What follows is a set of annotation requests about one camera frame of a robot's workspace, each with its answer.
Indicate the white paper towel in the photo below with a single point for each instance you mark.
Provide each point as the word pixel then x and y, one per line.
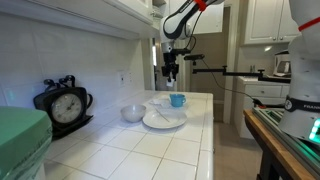
pixel 158 101

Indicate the red and black clamp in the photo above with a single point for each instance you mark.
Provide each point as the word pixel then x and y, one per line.
pixel 259 102

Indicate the silver countertop appliance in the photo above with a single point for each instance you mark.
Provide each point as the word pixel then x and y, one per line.
pixel 282 66

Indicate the beige ceramic bowl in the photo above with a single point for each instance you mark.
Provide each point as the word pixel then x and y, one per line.
pixel 133 114

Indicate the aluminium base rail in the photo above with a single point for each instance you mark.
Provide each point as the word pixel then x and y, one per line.
pixel 290 140

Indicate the white wall light switch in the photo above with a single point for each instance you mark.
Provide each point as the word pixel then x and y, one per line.
pixel 129 78

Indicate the white upper wall cabinet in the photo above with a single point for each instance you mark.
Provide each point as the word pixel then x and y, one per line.
pixel 83 16

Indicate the black stereo camera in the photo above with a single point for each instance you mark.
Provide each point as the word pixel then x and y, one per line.
pixel 194 57

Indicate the white drawer base cabinet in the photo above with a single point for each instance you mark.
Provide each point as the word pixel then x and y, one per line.
pixel 263 91

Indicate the white wall power outlet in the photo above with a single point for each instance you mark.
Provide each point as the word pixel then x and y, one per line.
pixel 121 79

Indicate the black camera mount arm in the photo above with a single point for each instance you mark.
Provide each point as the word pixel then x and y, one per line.
pixel 240 74

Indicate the wooden table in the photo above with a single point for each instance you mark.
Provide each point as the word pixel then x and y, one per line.
pixel 270 140

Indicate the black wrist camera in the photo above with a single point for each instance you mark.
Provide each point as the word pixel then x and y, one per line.
pixel 182 51

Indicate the black kettle-shaped clock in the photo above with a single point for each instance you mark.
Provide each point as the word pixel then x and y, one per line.
pixel 66 108

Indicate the white panelled upper cabinet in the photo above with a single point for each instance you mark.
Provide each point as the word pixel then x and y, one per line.
pixel 263 20

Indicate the white plastic knife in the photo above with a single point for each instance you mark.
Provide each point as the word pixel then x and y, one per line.
pixel 162 115

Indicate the white round plate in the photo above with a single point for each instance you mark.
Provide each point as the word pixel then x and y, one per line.
pixel 173 120

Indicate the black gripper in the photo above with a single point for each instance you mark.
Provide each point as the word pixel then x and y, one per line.
pixel 170 65

